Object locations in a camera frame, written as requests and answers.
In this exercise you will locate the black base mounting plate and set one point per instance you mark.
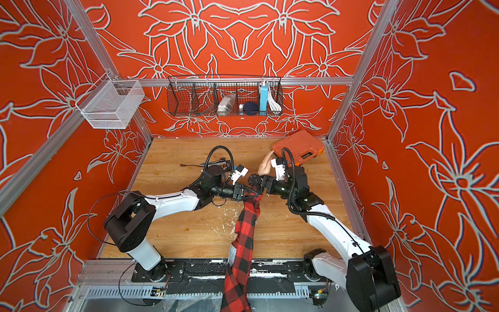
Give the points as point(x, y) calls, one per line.
point(273, 277)

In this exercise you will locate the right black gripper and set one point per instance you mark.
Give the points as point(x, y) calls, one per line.
point(274, 183)

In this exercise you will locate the silver pouch in basket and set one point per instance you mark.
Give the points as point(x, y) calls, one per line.
point(226, 105)

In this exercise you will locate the dark blue round object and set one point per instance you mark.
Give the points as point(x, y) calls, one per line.
point(250, 108)

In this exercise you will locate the red plaid sleeved forearm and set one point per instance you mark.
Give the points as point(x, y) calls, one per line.
point(240, 259)

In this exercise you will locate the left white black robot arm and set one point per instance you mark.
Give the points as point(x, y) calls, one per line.
point(129, 223)

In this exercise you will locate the black wire wall basket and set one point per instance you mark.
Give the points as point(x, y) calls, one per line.
point(225, 95)

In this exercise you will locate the black wrist watch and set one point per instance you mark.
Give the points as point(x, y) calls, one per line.
point(255, 181)

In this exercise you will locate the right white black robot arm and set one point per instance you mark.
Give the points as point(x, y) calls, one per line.
point(365, 272)

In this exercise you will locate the orange plastic tool case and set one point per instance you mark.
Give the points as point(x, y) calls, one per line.
point(303, 146)

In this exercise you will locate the clear plastic wall bin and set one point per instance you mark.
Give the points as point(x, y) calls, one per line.
point(111, 104)

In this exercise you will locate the mannequin hand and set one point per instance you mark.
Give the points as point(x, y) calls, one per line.
point(266, 164)

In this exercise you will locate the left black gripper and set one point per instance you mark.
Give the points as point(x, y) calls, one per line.
point(238, 190)

